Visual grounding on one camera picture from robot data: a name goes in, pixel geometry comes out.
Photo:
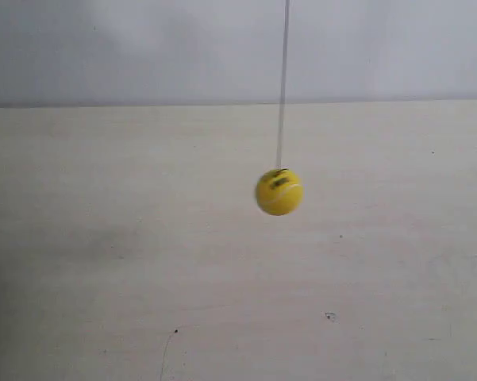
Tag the yellow tennis ball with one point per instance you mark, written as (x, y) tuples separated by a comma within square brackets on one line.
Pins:
[(279, 192)]

